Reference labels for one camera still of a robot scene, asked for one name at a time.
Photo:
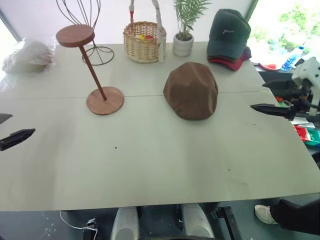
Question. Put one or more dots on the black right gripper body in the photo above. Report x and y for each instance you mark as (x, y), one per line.
(302, 100)

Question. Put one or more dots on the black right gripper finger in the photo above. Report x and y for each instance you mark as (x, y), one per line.
(273, 110)
(281, 86)

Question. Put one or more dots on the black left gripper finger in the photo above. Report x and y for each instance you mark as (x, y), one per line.
(17, 137)
(5, 117)

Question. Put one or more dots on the brown cap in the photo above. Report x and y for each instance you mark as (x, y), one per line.
(190, 91)

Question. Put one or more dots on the clear plastic bag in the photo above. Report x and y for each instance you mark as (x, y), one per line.
(26, 57)

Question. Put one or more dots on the wooden hat stand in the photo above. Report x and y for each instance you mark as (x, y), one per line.
(75, 35)

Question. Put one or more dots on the red shallow dish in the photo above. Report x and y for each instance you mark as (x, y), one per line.
(268, 66)

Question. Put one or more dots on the clear water bottle blue label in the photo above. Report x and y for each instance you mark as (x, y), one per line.
(291, 58)

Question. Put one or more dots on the red and green toy box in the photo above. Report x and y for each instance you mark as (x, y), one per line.
(308, 135)

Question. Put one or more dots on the red baseball cap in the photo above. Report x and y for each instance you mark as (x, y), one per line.
(231, 65)

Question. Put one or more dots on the dark green baseball cap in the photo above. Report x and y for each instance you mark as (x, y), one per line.
(228, 35)

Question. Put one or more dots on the white sneaker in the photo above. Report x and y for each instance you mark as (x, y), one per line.
(265, 214)

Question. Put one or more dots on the potted palm in white pot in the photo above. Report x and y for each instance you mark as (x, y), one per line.
(183, 44)

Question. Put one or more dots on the black trouser leg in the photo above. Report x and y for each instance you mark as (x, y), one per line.
(297, 216)

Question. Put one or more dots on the black table leg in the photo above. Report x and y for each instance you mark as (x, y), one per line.
(226, 220)

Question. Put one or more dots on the silver robot right leg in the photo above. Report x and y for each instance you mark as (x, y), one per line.
(197, 220)

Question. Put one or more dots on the silver robot leg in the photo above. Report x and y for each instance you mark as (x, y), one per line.
(197, 220)
(125, 223)

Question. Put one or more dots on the silver robot left leg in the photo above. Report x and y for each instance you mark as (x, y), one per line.
(125, 223)

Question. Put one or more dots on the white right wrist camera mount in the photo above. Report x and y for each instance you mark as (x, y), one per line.
(308, 71)

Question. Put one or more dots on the dark green window post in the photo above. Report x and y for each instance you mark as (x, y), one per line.
(252, 10)

